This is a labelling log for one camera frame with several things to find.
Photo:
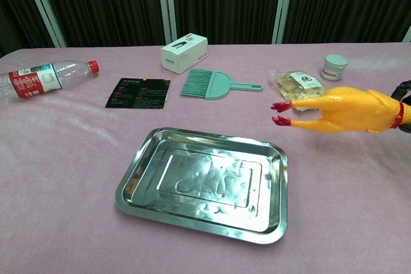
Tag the black printed card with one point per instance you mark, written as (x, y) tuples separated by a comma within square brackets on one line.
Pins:
[(138, 94)]

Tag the pink tablecloth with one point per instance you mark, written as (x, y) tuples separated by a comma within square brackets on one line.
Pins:
[(64, 174)]

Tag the silver metal tray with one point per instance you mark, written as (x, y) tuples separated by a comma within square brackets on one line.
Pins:
[(199, 187)]

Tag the teal small brush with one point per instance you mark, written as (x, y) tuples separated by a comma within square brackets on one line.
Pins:
[(212, 86)]

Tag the yellow rubber chicken toy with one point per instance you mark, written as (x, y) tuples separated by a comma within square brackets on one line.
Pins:
[(350, 110)]

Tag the clear bag of dried snack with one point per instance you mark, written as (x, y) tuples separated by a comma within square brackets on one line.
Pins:
[(289, 84)]

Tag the clear red-label water bottle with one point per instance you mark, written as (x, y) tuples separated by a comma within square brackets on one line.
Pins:
[(32, 83)]

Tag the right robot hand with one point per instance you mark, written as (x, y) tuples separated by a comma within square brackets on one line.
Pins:
[(405, 89)]

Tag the white metal frame post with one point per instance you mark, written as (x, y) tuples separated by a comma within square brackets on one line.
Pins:
[(45, 6), (166, 4), (284, 4), (406, 35)]

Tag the white cardboard box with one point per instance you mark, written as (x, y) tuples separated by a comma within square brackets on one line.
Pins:
[(183, 54)]

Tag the small white jar teal lid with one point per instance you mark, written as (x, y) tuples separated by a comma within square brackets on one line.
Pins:
[(334, 68)]

